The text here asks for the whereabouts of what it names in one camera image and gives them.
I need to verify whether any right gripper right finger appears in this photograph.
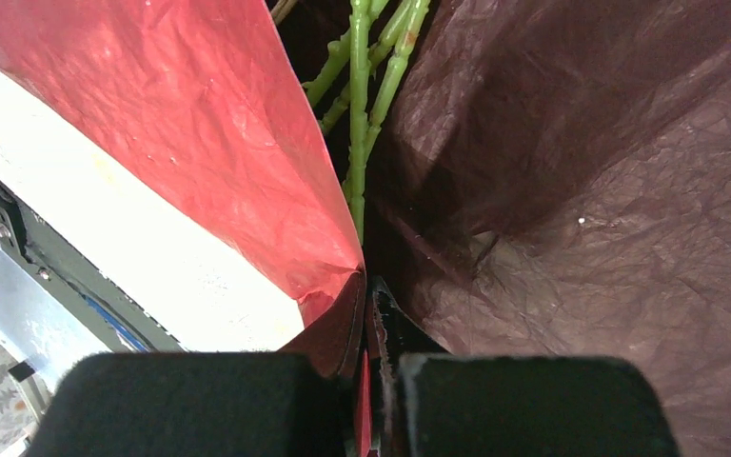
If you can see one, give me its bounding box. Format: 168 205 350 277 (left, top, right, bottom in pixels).
365 277 680 456

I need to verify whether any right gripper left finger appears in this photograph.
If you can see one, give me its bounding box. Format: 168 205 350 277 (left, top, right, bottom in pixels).
28 352 346 457

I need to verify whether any dark red wrapping paper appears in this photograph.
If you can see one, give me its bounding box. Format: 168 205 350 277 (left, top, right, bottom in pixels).
0 1 731 456

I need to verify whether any pink fake flower bunch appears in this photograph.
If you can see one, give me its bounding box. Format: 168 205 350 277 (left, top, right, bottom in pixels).
304 1 430 159

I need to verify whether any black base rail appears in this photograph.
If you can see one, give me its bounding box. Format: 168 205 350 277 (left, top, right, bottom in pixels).
0 182 183 351

